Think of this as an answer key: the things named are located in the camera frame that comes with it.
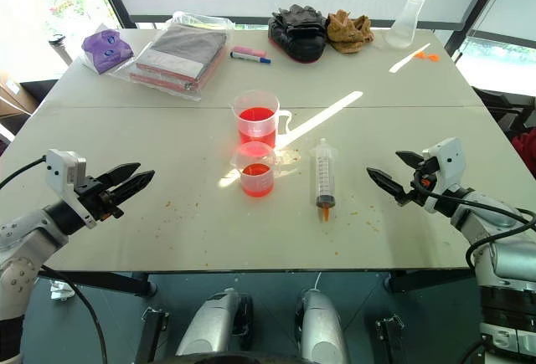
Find black chair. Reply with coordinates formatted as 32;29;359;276
470;85;536;141

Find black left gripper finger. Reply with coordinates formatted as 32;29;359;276
109;169;156;211
97;161;142;190

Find silver robot left leg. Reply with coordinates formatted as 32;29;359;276
174;287;254;359

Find bagged grey folded cloths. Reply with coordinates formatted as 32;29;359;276
124;11;236;104

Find pink whiteboard eraser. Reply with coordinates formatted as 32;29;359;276
232;45;268;59

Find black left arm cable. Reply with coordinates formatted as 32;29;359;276
0;154;106;364

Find grey cylinder black lid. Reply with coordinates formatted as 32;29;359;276
47;33;75;64

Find black table frame bar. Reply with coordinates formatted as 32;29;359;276
36;269;159;298

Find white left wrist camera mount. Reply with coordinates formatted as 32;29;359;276
44;148;98;229

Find clear plastic syringe orange tip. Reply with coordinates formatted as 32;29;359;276
309;137;340;224

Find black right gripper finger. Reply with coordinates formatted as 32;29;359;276
394;150;425;170
366;166;407;202

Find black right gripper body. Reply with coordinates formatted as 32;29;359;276
396;156;441;211

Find white marker blue cap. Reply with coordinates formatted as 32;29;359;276
229;51;272;65

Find silver robot leg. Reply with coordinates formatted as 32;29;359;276
294;287;349;364
174;287;254;359

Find clear plastic flask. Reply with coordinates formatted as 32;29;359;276
384;0;427;49

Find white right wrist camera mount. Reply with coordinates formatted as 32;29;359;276
420;136;467;215

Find red fabric item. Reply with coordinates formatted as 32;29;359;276
511;126;536;161

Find purple gloves in bag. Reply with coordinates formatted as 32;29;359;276
80;30;135;76

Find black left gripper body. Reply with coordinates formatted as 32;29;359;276
74;175;126;222

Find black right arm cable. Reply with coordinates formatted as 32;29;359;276
421;187;536;275

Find large beaker with red liquid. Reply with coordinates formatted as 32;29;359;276
231;90;293;151

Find black gloves pile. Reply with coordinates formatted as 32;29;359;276
267;3;329;65

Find small beaker with red liquid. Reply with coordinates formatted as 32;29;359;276
230;141;278;198

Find brown crumpled cloth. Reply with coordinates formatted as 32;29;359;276
325;8;375;55

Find black table leg bracket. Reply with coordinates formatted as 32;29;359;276
374;315;410;364
136;306;170;364

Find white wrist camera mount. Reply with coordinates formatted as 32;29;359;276
44;148;98;229
420;136;467;215

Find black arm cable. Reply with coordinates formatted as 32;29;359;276
0;154;106;364
421;187;536;275

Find brown cardboard box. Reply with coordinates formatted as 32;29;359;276
0;69;44;119

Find silver robot right leg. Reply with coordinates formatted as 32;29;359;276
294;287;349;364

